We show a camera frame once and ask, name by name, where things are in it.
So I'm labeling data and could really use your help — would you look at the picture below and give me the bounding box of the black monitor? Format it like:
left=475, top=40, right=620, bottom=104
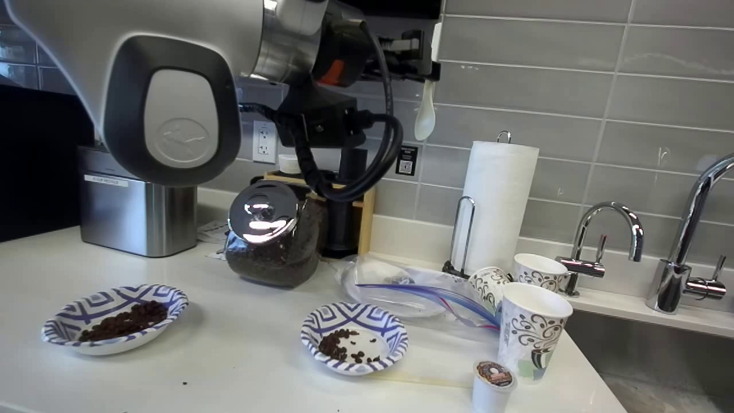
left=0, top=79, right=97, bottom=242

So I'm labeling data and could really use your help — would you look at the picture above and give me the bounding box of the wire paper towel holder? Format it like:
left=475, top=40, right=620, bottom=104
left=440, top=127, right=516, bottom=280

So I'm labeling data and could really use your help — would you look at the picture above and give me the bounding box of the stainless steel lidded bin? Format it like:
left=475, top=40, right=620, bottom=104
left=73, top=141, right=204, bottom=261

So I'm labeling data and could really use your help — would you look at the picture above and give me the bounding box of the tall black device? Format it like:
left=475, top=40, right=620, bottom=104
left=337, top=145, right=369, bottom=202

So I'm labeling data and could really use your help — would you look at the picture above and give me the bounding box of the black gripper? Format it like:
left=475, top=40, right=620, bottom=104
left=325, top=5, right=442, bottom=83

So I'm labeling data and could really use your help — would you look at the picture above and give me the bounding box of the white wall outlet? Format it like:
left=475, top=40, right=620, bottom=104
left=247, top=117, right=280, bottom=166

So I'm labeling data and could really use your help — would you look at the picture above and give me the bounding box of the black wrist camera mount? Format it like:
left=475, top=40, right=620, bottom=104
left=273, top=99, right=378, bottom=154

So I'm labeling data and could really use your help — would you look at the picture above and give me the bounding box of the patterned paper cup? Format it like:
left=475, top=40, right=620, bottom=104
left=464, top=263, right=514, bottom=310
left=496, top=280, right=575, bottom=382
left=509, top=251, right=574, bottom=298

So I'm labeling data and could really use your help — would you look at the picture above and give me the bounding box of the white paper towel roll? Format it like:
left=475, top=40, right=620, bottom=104
left=449, top=137, right=541, bottom=277

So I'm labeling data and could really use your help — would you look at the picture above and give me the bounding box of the small white jar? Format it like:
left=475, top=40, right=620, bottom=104
left=275, top=150, right=304, bottom=176

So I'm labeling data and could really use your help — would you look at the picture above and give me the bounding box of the black box with white label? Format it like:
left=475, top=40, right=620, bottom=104
left=393, top=141, right=422, bottom=179

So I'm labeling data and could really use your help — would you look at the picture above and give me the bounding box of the steel sink basin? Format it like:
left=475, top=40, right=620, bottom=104
left=567, top=308, right=734, bottom=413

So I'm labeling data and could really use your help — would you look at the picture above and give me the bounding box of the white plastic spoon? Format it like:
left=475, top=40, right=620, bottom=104
left=413, top=20, right=445, bottom=145

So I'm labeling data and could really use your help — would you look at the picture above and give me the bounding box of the small coffee bean portion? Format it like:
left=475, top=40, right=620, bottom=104
left=315, top=325, right=369, bottom=367

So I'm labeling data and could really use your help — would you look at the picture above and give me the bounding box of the small chrome faucet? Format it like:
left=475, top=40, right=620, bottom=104
left=555, top=200, right=647, bottom=298

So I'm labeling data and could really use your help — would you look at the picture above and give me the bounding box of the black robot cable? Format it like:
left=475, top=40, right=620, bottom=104
left=291, top=20, right=407, bottom=207

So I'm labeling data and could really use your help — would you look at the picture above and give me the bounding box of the white coffee pod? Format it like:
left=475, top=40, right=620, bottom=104
left=469, top=358, right=516, bottom=413

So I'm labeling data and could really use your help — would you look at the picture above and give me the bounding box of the tall chrome gooseneck faucet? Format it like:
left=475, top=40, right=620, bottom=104
left=645, top=150, right=734, bottom=313

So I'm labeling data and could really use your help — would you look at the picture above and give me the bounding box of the large coffee bean pile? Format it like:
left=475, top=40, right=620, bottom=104
left=75, top=298, right=173, bottom=343

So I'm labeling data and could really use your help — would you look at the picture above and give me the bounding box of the clear plastic zip bag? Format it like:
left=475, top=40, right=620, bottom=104
left=337, top=254, right=504, bottom=332

